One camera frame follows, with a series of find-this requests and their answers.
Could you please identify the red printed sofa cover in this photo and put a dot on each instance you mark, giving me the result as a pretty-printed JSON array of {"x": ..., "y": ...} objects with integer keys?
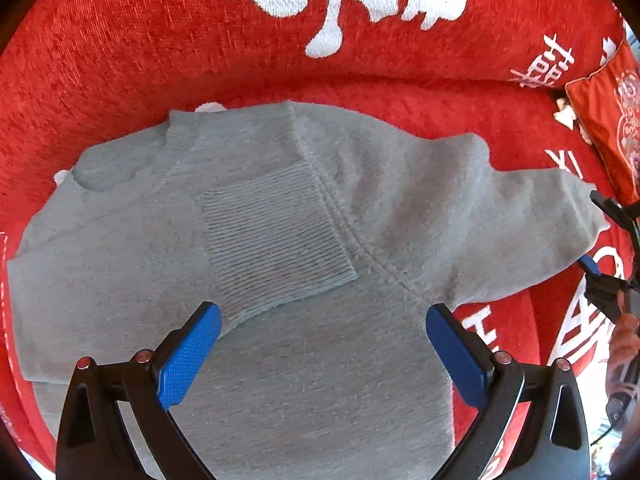
[{"x": 125, "y": 50}]

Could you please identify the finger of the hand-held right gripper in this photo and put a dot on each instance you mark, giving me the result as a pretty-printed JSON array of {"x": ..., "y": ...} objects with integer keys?
[
  {"x": 607, "y": 292},
  {"x": 620, "y": 214}
]

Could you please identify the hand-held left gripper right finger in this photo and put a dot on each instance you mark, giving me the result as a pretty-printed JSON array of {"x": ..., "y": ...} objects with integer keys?
[{"x": 452, "y": 350}]

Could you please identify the small white tag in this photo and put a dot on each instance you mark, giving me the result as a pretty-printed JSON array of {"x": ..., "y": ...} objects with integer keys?
[{"x": 565, "y": 115}]

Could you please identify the person's right hand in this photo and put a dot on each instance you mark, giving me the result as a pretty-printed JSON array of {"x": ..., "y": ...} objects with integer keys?
[{"x": 627, "y": 337}]

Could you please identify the grey knit sweater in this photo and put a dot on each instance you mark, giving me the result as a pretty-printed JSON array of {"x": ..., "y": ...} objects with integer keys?
[{"x": 310, "y": 220}]

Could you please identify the red embroidered cushion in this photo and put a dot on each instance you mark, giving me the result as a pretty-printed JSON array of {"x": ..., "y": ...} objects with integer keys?
[{"x": 610, "y": 110}]

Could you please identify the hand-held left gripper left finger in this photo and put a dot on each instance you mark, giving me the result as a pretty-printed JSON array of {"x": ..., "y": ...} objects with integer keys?
[{"x": 192, "y": 355}]

